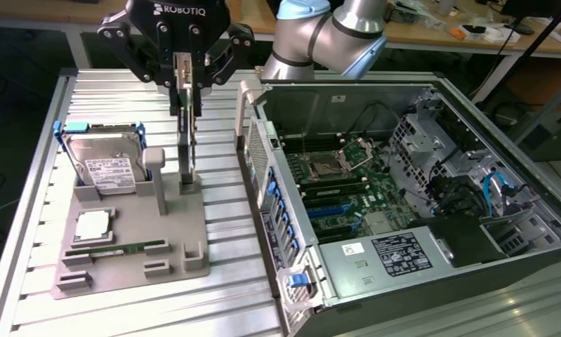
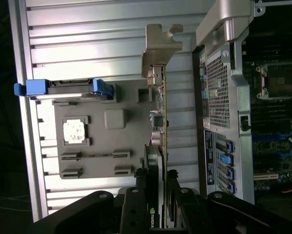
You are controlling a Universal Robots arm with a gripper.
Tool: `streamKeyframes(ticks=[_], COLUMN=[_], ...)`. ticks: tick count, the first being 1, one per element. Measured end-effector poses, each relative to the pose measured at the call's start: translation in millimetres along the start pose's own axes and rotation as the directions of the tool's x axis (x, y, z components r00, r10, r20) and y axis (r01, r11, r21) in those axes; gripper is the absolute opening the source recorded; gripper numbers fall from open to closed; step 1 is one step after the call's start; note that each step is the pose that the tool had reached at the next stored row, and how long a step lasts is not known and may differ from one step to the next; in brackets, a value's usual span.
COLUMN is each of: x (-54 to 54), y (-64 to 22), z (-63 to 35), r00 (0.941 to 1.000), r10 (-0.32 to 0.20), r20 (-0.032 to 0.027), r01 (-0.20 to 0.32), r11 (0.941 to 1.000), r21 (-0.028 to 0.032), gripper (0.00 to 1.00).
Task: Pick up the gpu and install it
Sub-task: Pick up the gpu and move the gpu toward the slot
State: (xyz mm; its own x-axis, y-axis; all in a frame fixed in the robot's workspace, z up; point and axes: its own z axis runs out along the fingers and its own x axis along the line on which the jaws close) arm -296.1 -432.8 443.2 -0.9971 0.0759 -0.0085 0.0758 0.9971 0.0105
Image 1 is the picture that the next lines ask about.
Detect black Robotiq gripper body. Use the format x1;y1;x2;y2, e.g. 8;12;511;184
124;0;230;53

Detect Nvidia graphics card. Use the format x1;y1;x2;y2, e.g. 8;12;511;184
169;52;201;185

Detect hard disk in blue carrier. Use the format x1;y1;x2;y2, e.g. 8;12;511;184
52;120;149;197

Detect CPU socket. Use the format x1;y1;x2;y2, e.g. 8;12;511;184
302;152;345;180

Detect metal socket cover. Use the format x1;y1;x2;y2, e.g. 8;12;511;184
335;138;374;171

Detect metal disk bay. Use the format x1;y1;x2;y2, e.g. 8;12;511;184
386;112;450;184

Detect blue expansion slot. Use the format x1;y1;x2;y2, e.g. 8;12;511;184
305;204;350;219

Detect green motherboard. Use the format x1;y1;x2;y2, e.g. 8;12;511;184
278;138;421;246

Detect white and black device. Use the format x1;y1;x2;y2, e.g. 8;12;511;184
461;23;515;44

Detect silver CPU chip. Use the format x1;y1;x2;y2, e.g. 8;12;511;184
72;211;113;243

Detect silver chipset heatsink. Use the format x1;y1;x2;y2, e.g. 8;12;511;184
363;212;394;235

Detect grey plastic parts rack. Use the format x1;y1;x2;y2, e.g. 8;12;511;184
49;147;210;300

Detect black computer monitor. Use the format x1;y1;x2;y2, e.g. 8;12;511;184
498;0;539;36

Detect green RAM stick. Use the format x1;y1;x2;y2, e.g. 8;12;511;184
66;243;162;259

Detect black stand pole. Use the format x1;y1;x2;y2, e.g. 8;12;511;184
518;0;561;67

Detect blue case latch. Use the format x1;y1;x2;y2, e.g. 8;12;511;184
285;272;307;289

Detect grey power supply unit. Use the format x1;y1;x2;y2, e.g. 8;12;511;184
317;226;458;300

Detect black plastic cover box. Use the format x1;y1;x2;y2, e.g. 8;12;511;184
407;214;509;270

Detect black box on floor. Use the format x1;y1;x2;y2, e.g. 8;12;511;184
518;114;561;163

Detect open black PC case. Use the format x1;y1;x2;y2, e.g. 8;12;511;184
231;79;561;337

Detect wooden desk white frame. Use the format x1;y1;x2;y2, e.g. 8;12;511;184
382;0;561;103
0;0;281;68

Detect black wire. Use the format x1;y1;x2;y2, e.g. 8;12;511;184
355;100;402;142

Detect blue disk wire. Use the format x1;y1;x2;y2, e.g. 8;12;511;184
482;169;509;219

